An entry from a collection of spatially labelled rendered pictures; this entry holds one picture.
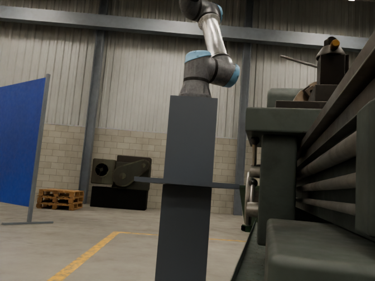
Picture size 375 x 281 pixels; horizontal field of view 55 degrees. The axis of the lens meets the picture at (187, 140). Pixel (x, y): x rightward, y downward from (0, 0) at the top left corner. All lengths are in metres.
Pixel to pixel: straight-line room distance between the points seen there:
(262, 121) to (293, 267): 0.63
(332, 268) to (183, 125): 1.26
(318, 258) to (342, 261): 0.01
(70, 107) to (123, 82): 1.90
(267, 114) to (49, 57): 12.29
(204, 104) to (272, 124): 0.67
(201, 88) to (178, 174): 0.38
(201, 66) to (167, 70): 10.57
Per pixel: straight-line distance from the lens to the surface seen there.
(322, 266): 0.27
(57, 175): 12.09
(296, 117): 0.87
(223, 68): 1.66
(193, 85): 1.56
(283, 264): 0.27
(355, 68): 0.37
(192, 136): 1.48
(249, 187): 0.99
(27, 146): 6.33
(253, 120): 0.87
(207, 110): 1.50
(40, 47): 13.18
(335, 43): 1.07
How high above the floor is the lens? 0.72
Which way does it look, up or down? 7 degrees up
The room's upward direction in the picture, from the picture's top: 4 degrees clockwise
